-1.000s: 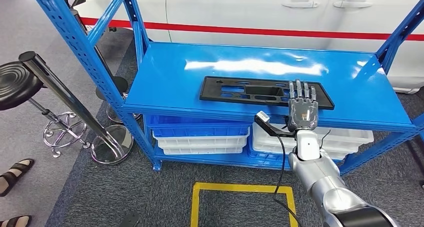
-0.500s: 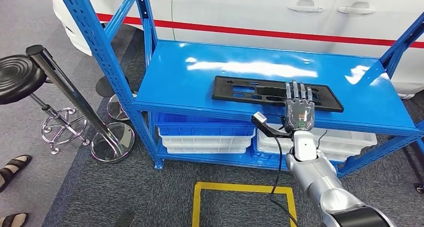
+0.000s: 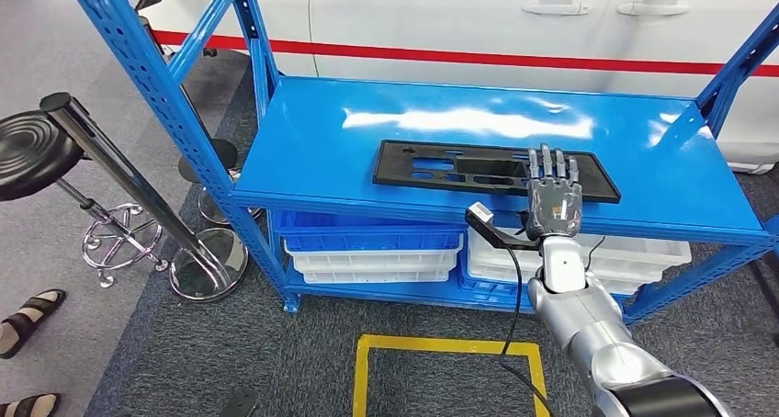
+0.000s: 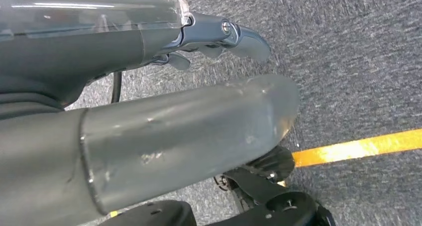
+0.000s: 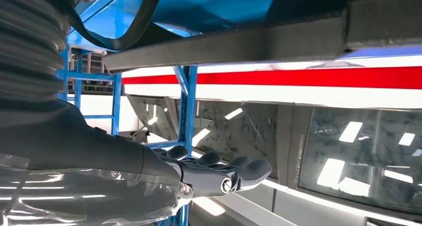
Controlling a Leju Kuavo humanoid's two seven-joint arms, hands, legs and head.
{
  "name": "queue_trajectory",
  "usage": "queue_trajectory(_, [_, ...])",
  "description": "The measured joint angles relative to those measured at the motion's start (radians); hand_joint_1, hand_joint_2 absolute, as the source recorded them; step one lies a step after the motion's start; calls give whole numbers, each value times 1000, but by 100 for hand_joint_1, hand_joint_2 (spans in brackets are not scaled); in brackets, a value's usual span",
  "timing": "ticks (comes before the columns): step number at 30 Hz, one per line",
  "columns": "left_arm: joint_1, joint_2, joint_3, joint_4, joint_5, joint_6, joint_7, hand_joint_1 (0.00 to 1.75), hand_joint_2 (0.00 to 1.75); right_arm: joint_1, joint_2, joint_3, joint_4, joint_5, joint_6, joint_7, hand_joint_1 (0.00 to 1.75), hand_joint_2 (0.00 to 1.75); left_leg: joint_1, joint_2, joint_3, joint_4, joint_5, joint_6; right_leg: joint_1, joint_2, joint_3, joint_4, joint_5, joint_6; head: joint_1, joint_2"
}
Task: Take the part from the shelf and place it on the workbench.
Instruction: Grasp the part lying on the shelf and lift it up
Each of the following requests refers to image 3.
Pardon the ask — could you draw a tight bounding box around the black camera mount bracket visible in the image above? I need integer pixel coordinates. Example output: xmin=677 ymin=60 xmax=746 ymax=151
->
xmin=465 ymin=209 xmax=543 ymax=253

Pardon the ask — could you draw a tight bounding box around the wide blue plastic bin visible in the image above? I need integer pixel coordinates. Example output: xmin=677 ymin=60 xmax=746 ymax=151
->
xmin=457 ymin=267 xmax=628 ymax=307

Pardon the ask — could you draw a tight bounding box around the thin black wire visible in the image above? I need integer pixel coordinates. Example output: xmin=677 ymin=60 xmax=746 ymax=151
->
xmin=585 ymin=236 xmax=606 ymax=273

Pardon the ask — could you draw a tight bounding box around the black camera cable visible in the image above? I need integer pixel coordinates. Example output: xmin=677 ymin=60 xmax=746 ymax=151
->
xmin=497 ymin=246 xmax=554 ymax=417

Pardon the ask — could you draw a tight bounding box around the black round stool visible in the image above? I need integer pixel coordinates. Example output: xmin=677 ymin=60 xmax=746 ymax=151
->
xmin=0 ymin=110 xmax=168 ymax=288

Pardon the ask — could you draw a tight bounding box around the chrome stanchion post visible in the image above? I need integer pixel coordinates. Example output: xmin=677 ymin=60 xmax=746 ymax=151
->
xmin=39 ymin=91 xmax=250 ymax=303
xmin=177 ymin=139 xmax=265 ymax=227

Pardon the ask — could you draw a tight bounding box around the standing person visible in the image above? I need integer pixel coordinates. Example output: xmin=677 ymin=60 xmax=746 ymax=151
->
xmin=0 ymin=289 xmax=67 ymax=417

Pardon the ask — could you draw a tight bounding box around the long black plastic panel part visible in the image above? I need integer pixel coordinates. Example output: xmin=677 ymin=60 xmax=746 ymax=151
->
xmin=371 ymin=139 xmax=622 ymax=206

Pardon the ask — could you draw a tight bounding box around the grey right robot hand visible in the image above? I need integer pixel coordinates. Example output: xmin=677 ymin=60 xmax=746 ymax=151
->
xmin=524 ymin=143 xmax=584 ymax=242

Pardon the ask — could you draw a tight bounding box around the blue metal shelf rack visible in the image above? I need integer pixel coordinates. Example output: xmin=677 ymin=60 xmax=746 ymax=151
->
xmin=61 ymin=0 xmax=779 ymax=325

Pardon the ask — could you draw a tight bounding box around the brown strap sandal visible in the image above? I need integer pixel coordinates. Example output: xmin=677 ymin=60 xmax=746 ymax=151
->
xmin=0 ymin=289 xmax=67 ymax=361
xmin=0 ymin=393 xmax=61 ymax=417

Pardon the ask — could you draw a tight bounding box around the white car with red stripe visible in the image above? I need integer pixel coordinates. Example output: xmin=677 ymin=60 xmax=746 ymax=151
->
xmin=130 ymin=0 xmax=779 ymax=175

